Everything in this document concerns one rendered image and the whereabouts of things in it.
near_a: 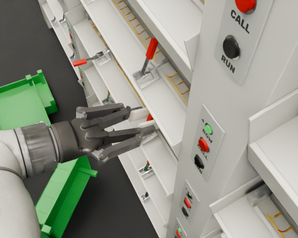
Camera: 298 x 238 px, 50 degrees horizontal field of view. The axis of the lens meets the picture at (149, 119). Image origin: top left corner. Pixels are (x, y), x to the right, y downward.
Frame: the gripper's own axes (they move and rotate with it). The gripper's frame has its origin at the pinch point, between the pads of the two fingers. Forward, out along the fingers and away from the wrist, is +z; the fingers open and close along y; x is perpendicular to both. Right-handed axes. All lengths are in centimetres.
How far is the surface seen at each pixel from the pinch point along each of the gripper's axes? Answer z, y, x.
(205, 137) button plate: -8.9, 20.4, 23.8
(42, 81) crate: -3, -77, -61
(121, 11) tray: -1.0, -17.3, 14.8
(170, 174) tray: 1.1, 10.6, -6.4
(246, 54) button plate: -12.1, 22.1, 37.8
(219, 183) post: -7.5, 24.4, 19.1
